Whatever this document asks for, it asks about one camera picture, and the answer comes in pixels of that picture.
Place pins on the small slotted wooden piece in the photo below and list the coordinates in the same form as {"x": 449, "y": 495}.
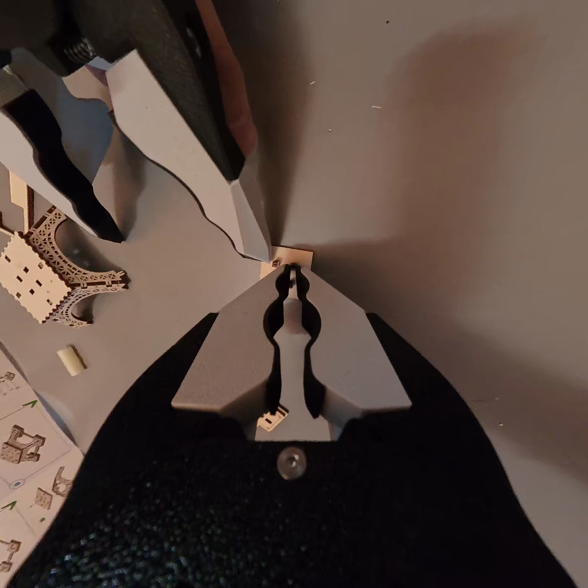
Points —
{"x": 273, "y": 419}

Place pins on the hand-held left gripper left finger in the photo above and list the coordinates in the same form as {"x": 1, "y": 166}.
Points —
{"x": 227, "y": 358}

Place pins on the small wooden puzzle piece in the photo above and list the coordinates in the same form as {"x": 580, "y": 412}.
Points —
{"x": 298, "y": 255}

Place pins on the paper instruction sheet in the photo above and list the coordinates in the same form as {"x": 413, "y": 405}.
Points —
{"x": 32, "y": 413}

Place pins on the small white plastic cylinder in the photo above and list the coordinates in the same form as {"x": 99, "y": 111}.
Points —
{"x": 70, "y": 361}

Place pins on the pale wooden strip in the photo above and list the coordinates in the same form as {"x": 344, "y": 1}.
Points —
{"x": 20, "y": 195}

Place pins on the person's right hand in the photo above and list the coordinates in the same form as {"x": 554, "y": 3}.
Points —
{"x": 232, "y": 92}

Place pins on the wooden tower base model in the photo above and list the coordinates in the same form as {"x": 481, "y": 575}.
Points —
{"x": 69, "y": 271}

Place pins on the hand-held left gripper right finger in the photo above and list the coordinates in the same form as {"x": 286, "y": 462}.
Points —
{"x": 356, "y": 363}

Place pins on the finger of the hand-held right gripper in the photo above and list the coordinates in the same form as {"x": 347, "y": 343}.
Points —
{"x": 174, "y": 138}
{"x": 46, "y": 151}

